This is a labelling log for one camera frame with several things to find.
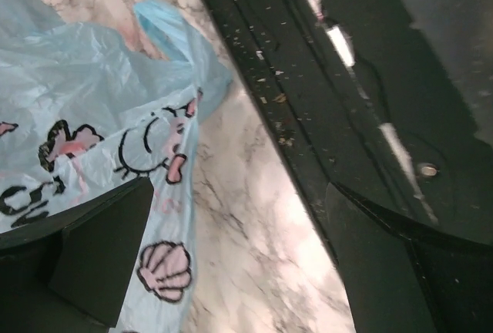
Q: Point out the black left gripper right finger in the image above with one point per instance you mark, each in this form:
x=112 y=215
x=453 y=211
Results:
x=403 y=276

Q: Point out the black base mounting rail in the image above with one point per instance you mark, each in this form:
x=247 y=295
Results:
x=394 y=96

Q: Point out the light blue printed plastic bag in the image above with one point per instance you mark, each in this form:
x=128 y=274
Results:
x=82 y=114

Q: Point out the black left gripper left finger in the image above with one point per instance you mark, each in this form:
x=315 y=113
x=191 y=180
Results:
x=70 y=272

